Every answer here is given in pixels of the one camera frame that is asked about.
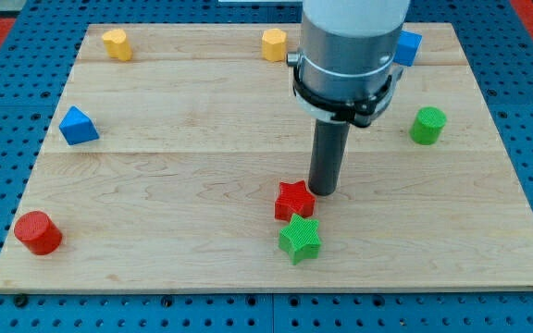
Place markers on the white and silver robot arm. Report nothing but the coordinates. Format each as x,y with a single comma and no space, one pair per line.
342,70

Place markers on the red star block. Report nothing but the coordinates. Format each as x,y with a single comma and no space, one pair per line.
294,198

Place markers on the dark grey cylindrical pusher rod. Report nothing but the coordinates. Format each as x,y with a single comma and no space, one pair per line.
327,153

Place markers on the green star block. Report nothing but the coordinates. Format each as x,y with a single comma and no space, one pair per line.
300,239

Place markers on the light wooden board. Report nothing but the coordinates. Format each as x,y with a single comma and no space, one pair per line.
196,133

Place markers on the yellow hexagon block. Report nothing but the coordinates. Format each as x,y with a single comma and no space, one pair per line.
274,45

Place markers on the green cylinder block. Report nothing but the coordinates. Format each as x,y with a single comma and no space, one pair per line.
428,125

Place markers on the blue cube block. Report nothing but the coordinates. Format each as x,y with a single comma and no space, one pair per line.
407,48

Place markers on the blue triangle block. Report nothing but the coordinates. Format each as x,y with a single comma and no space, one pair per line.
76,127

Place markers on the yellow heart block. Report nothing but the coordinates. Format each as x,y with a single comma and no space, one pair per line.
117,44

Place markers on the red cylinder block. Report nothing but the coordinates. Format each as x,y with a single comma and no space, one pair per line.
38,233

